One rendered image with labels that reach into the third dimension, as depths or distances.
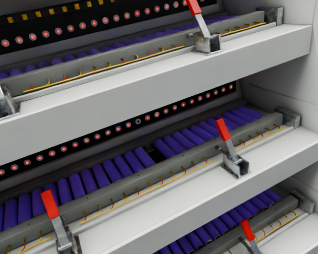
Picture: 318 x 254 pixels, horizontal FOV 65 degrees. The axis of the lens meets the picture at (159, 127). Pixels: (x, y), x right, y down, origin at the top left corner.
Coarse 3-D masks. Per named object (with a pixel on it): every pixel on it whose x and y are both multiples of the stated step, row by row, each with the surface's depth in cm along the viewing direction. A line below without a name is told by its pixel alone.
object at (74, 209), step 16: (240, 128) 46; (256, 128) 46; (272, 128) 48; (208, 144) 43; (224, 144) 44; (176, 160) 41; (192, 160) 42; (128, 176) 39; (144, 176) 39; (160, 176) 40; (96, 192) 37; (112, 192) 37; (128, 192) 38; (64, 208) 36; (80, 208) 36; (96, 208) 37; (112, 208) 36; (32, 224) 34; (48, 224) 34; (0, 240) 32; (16, 240) 33
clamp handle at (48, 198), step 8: (48, 192) 31; (48, 200) 31; (48, 208) 31; (56, 208) 31; (48, 216) 30; (56, 216) 31; (56, 224) 31; (56, 232) 30; (64, 232) 31; (64, 240) 31
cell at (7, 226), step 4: (8, 200) 40; (12, 200) 40; (16, 200) 40; (8, 204) 39; (12, 204) 39; (16, 204) 39; (8, 208) 38; (12, 208) 38; (16, 208) 39; (8, 212) 37; (12, 212) 37; (16, 212) 38; (4, 216) 37; (8, 216) 37; (12, 216) 37; (16, 216) 37; (4, 220) 36; (8, 220) 36; (12, 220) 36; (16, 220) 37; (4, 224) 35; (8, 224) 35; (12, 224) 35; (16, 224) 36; (4, 228) 35; (8, 228) 35
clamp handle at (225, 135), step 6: (216, 120) 39; (222, 120) 39; (222, 126) 39; (222, 132) 39; (228, 132) 39; (222, 138) 39; (228, 138) 39; (228, 144) 39; (234, 150) 39; (234, 156) 39
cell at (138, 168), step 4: (128, 152) 46; (132, 152) 46; (128, 156) 45; (132, 156) 44; (128, 160) 44; (132, 160) 43; (136, 160) 43; (132, 164) 43; (136, 164) 42; (140, 164) 42; (132, 168) 43; (136, 168) 41; (140, 168) 41; (144, 168) 42
